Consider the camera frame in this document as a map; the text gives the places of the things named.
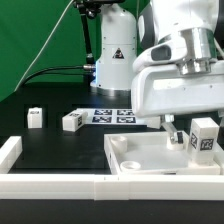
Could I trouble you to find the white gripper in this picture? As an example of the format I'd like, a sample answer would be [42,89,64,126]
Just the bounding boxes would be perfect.
[131,61,224,144]

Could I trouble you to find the white square tabletop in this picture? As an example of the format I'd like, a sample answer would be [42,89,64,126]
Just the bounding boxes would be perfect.
[104,132,224,175]

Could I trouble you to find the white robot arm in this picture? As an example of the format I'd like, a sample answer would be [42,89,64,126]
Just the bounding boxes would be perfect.
[91,0,224,118]

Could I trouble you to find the marker sheet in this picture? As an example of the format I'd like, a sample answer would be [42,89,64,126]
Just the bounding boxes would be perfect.
[78,108,145,125]

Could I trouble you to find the white U-shaped fence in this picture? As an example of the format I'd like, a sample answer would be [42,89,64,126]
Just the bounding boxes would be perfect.
[0,136,224,200]

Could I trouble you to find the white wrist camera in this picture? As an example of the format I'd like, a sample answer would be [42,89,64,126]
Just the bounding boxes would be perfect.
[133,36,187,73]

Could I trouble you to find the black cable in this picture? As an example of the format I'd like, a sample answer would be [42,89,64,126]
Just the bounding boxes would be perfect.
[23,64,98,86]

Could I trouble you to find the black camera stand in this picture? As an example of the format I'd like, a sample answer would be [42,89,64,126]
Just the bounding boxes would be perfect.
[72,0,125,64]

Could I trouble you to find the white cable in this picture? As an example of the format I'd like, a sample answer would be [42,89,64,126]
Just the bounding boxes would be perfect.
[13,0,75,93]

